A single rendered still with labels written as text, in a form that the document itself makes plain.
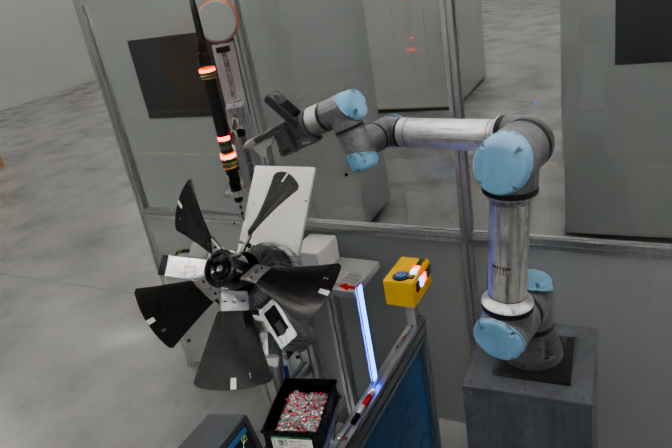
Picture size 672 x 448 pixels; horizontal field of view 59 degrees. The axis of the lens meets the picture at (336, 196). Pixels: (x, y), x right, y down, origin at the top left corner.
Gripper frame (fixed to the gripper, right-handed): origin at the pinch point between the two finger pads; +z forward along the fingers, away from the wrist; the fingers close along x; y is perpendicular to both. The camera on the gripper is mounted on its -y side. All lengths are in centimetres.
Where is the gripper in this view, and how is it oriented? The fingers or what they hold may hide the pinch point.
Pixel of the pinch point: (255, 138)
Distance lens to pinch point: 164.9
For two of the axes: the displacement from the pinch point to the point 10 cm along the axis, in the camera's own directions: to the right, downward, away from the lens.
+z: -7.6, 2.4, 6.1
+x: 4.9, -4.1, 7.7
